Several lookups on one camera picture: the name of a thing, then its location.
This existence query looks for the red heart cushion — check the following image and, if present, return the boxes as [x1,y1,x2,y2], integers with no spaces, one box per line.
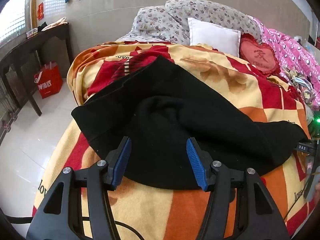
[239,34,282,75]

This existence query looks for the dark wooden table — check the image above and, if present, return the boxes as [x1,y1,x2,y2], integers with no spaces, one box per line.
[0,21,74,117]

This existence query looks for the multicoloured crumpled cloth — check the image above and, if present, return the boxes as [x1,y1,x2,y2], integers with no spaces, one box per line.
[280,65,320,110]

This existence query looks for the floral pillow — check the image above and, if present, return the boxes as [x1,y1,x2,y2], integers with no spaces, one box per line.
[130,6,190,45]
[165,0,263,43]

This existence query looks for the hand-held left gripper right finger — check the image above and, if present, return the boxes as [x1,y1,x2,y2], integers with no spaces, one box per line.
[186,137,290,240]

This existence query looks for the peach cloth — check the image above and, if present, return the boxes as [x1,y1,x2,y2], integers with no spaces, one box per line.
[41,17,68,32]

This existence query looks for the black pants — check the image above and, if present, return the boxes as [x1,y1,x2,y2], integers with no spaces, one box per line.
[71,55,310,190]

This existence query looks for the black cable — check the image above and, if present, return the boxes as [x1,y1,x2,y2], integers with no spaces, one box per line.
[6,215,140,240]

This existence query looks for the pink printed quilt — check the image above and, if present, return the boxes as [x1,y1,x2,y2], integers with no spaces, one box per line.
[250,16,320,100]

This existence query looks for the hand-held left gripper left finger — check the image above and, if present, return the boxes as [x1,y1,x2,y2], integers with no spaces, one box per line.
[26,136,140,240]

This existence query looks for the red shopping bag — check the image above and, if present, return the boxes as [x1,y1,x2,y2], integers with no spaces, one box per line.
[34,61,63,99]

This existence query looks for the white pillow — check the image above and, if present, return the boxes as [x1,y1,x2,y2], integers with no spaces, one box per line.
[187,17,242,57]

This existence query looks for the orange red printed blanket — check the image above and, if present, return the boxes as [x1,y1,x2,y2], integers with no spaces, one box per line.
[32,41,315,240]

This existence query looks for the wooden door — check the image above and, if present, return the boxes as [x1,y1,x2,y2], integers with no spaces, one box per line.
[0,72,22,137]

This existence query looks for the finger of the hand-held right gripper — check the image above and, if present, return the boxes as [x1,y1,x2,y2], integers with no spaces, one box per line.
[296,140,317,155]

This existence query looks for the lattice window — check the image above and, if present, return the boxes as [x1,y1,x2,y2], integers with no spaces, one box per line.
[0,0,34,44]

